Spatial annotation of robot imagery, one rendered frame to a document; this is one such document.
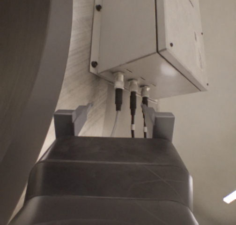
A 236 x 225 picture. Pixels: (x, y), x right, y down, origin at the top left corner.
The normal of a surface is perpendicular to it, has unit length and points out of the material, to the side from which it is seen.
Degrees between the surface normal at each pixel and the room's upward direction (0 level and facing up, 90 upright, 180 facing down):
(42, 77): 90
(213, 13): 180
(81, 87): 90
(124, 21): 138
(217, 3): 180
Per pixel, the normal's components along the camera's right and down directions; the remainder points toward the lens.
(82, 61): 0.76, -0.13
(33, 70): -0.65, -0.32
